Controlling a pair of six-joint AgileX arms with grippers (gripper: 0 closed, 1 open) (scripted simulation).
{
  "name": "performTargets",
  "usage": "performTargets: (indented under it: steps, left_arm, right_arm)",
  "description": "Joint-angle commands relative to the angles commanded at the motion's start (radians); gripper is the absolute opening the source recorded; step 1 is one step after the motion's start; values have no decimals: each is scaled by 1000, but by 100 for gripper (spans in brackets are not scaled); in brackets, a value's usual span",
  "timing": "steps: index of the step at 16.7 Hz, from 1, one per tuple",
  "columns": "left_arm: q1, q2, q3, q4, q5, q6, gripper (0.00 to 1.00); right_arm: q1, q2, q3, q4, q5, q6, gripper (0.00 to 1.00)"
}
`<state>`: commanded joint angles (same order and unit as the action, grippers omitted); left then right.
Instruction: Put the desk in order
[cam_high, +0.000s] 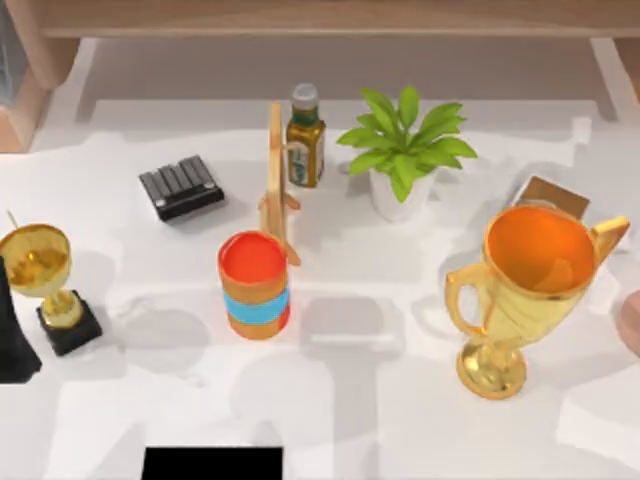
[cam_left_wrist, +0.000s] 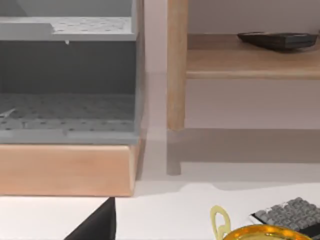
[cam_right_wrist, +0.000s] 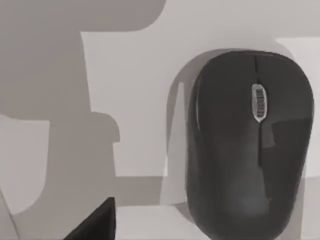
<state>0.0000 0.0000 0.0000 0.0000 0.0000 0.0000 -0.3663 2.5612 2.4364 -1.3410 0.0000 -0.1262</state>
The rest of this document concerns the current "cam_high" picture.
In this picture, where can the wooden framed board stand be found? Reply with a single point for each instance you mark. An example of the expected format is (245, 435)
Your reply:
(276, 185)

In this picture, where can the orange can with blue band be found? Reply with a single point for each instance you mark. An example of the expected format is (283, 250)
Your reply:
(255, 290)

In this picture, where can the olive green bottle grey cap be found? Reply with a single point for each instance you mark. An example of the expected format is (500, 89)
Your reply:
(305, 145)

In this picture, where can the green plant in white pot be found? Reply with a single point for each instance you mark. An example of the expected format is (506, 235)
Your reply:
(405, 150)

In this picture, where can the black stapler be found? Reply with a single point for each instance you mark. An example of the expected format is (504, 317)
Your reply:
(181, 187)

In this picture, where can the brown flat square coaster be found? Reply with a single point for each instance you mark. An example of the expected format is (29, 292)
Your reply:
(557, 196)

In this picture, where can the small gold trophy black base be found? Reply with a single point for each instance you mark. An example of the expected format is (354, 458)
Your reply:
(47, 280)

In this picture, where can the salmon-coloured rounded object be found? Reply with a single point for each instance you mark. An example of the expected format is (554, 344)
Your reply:
(632, 320)

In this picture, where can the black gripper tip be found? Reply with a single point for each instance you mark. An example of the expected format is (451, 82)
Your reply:
(11, 335)

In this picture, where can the wooden cupboard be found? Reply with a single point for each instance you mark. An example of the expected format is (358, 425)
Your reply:
(45, 60)

